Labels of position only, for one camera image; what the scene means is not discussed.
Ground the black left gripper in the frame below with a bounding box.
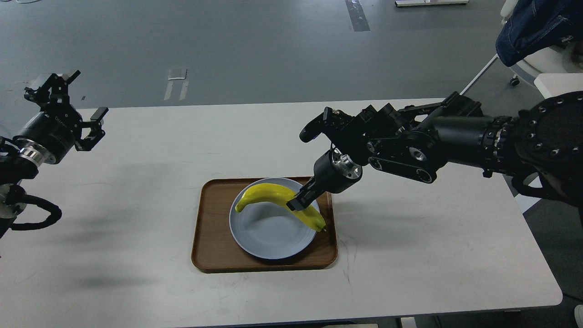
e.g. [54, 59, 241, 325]
[15, 69, 110, 164]

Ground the white side table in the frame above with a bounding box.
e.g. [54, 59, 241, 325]
[534, 73, 583, 99]

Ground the white floor base plate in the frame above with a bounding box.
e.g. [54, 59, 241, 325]
[395, 0, 469, 7]

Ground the brown wooden tray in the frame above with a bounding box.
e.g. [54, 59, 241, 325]
[191, 177, 338, 273]

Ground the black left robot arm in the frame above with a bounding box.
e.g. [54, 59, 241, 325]
[0, 70, 108, 235]

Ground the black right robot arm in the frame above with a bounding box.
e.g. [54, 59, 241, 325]
[286, 91, 583, 210]

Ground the blue denim jacket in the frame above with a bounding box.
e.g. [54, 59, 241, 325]
[495, 0, 583, 67]

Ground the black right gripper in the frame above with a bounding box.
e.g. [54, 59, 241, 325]
[286, 149, 363, 211]

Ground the light blue plate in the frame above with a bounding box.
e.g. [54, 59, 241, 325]
[228, 177, 317, 260]

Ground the yellow banana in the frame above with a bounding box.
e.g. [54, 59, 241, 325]
[235, 183, 327, 232]

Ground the white office chair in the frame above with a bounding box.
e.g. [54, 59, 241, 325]
[456, 0, 583, 100]

